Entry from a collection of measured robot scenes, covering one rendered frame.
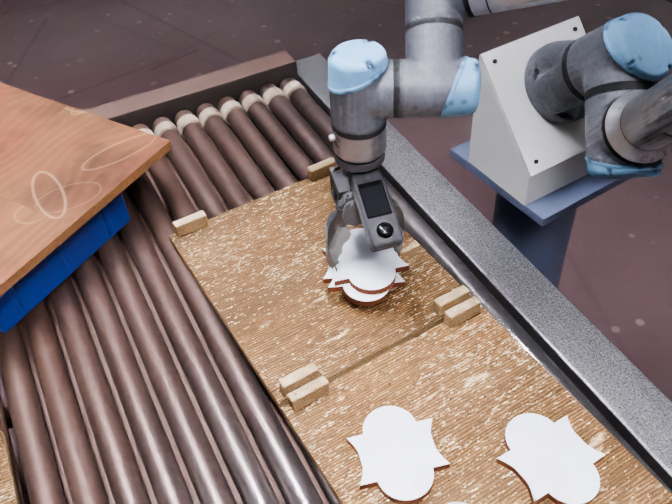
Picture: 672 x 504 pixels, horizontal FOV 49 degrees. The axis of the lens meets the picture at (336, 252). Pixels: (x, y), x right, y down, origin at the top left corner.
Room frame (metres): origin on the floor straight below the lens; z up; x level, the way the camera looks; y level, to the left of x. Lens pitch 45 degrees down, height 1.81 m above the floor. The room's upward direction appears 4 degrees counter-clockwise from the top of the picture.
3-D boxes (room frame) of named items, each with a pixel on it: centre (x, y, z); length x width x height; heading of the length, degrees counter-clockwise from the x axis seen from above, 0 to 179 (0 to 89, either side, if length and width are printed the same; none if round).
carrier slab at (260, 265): (0.85, 0.04, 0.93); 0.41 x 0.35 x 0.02; 29
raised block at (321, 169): (1.08, 0.01, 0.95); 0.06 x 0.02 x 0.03; 119
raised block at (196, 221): (0.95, 0.25, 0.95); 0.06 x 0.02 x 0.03; 119
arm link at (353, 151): (0.83, -0.04, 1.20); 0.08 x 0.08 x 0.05
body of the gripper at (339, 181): (0.84, -0.04, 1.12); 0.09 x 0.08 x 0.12; 11
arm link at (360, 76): (0.83, -0.05, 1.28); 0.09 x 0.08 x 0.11; 85
